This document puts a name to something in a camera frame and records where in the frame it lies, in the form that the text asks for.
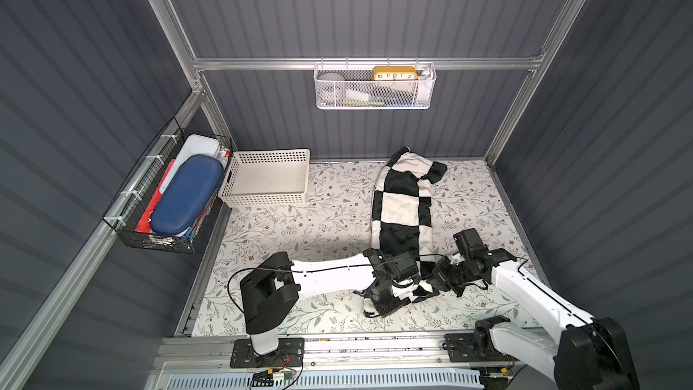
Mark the black white checkered pillowcase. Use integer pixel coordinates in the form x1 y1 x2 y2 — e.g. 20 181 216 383
370 146 448 304

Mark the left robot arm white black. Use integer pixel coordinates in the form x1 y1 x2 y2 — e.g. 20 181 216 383
239 248 422 356

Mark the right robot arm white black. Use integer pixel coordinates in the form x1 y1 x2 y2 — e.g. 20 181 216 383
430 229 640 389

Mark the white tape roll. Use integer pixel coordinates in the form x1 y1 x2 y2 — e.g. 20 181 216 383
316 72 347 104

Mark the floral patterned table mat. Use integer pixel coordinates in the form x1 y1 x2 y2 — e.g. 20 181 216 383
191 159 542 337

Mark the white perforated plastic basket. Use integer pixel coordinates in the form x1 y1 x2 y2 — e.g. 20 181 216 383
218 149 310 208

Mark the white mesh hanging basket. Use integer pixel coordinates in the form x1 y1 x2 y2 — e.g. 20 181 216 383
313 61 437 110

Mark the yellow clock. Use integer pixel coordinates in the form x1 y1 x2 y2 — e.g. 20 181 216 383
373 65 418 81

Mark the blue oval case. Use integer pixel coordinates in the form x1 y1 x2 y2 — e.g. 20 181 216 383
150 155 224 236

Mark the white plastic box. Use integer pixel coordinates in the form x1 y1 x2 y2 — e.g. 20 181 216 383
158 135 220 194

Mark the red flat book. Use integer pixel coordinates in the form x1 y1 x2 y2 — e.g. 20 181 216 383
135 161 174 234

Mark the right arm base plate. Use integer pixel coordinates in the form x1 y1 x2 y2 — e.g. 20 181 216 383
442 333 516 363

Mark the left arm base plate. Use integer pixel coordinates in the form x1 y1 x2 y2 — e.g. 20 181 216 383
229 338 305 369

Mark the black wire wall basket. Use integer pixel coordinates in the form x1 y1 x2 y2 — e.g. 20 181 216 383
103 118 235 255

